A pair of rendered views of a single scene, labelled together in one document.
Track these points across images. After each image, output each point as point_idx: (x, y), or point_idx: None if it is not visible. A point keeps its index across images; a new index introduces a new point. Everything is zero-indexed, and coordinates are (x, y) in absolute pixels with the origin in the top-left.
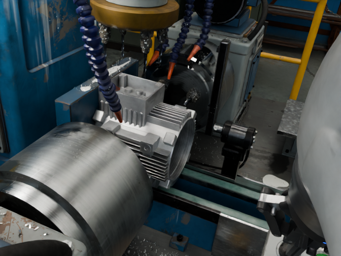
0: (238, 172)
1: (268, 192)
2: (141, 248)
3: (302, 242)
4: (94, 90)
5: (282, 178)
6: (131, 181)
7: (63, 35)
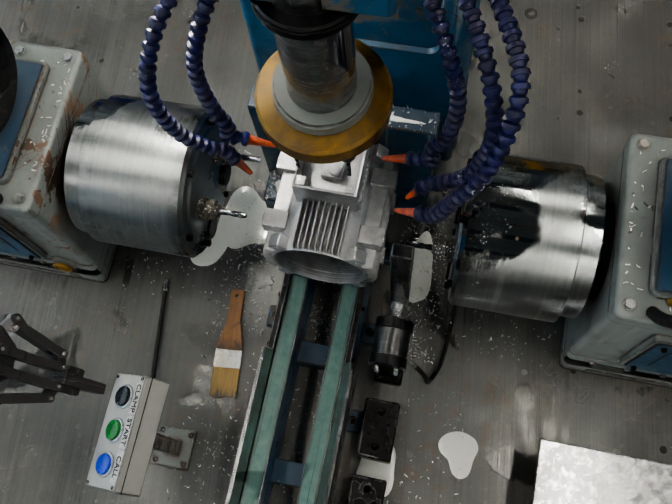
0: (462, 388)
1: (11, 318)
2: (260, 275)
3: (55, 378)
4: None
5: (474, 468)
6: (150, 220)
7: (357, 21)
